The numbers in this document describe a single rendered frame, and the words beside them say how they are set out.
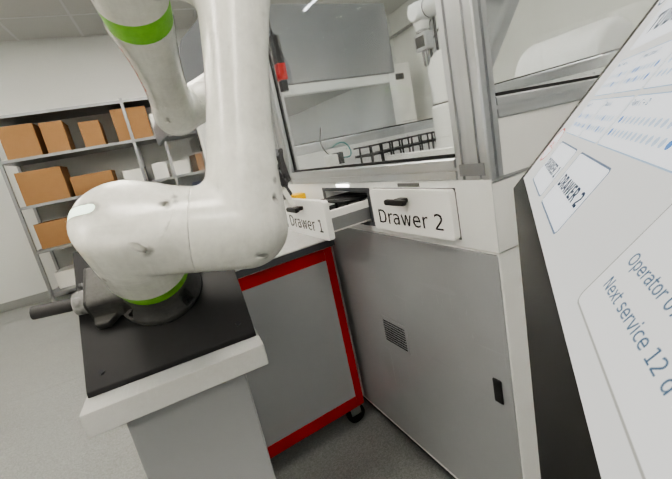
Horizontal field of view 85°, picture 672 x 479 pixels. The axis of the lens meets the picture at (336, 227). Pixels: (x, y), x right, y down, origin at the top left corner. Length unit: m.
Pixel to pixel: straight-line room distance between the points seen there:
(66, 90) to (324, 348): 4.59
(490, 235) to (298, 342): 0.79
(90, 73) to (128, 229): 4.88
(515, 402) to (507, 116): 0.59
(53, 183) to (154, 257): 4.36
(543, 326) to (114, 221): 0.49
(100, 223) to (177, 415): 0.37
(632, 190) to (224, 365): 0.60
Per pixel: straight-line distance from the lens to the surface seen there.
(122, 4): 0.72
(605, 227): 0.20
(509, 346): 0.88
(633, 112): 0.30
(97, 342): 0.76
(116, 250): 0.55
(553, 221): 0.28
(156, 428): 0.77
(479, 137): 0.75
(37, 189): 4.92
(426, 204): 0.85
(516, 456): 1.06
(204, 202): 0.54
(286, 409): 1.42
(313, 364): 1.39
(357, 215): 1.05
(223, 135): 0.56
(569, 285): 0.19
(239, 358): 0.68
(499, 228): 0.77
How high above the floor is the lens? 1.06
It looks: 12 degrees down
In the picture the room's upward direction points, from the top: 12 degrees counter-clockwise
